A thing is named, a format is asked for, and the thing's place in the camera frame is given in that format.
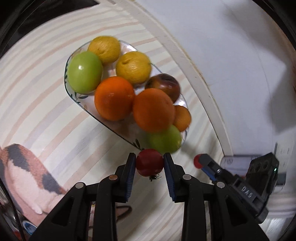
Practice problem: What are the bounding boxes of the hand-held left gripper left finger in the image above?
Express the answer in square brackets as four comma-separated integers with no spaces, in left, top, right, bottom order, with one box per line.
[29,152,137,241]

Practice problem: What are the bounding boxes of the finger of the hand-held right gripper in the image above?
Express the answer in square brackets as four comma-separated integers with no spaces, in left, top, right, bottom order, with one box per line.
[199,153,236,183]
[201,167,219,183]

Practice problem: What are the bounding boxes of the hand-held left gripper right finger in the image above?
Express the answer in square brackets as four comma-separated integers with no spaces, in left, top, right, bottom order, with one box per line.
[163,152,270,241]

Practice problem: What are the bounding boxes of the red cherry tomato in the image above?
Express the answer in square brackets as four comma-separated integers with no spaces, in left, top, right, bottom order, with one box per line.
[135,149,164,179]

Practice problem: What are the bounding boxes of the green apple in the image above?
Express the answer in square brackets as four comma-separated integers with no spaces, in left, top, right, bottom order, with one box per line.
[147,125,183,154]
[67,51,103,94]

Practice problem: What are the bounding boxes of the glass fruit plate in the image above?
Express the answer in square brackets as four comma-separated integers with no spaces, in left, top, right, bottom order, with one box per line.
[64,40,189,150]

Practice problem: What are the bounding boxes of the brownish orange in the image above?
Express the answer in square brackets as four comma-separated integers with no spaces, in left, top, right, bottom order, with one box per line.
[172,105,192,132]

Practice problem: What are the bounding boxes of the bright orange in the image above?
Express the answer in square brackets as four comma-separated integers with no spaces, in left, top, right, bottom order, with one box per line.
[132,88,176,133]
[94,76,136,121]

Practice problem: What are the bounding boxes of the dark red apple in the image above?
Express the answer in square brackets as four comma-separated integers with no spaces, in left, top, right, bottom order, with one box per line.
[145,73,181,103]

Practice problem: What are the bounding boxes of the yellow citrus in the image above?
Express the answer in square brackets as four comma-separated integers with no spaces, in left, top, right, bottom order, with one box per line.
[87,36,121,66]
[116,51,152,85]

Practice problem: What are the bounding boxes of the cat shaped mat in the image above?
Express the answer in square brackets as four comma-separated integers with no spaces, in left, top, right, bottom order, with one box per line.
[0,143,132,230]

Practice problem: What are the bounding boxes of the striped tablecloth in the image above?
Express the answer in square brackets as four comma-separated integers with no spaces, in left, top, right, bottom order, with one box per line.
[0,0,232,241]

